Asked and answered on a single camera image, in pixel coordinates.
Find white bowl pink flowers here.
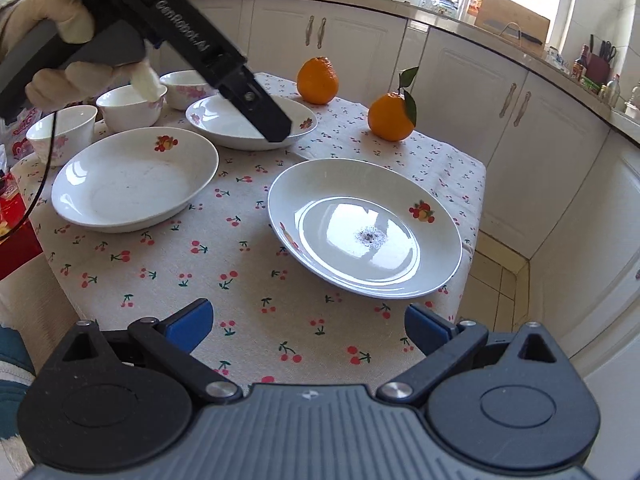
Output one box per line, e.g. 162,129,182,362
96,84,167,133
26,105,98,167
160,70,217,110

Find white plate fruit print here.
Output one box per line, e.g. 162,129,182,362
50,127,219,233
186,94,318,152

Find cherry print tablecloth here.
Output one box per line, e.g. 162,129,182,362
1,99,486,388

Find wooden cutting board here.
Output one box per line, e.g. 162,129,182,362
475,0,550,49

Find left hand in white glove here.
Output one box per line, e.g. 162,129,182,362
1,0,164,113

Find red knife block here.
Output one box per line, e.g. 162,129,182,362
586,35,617,86

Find bumpy orange without leaf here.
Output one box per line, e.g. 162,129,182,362
296,56,340,105

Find black cable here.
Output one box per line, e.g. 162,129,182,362
0,108,59,244

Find white kitchen cabinets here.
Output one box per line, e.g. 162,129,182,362
198,0,639,380

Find orange with green leaves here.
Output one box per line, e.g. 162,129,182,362
368,67,419,143

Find white plate with fruit print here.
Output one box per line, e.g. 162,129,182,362
267,158,462,300

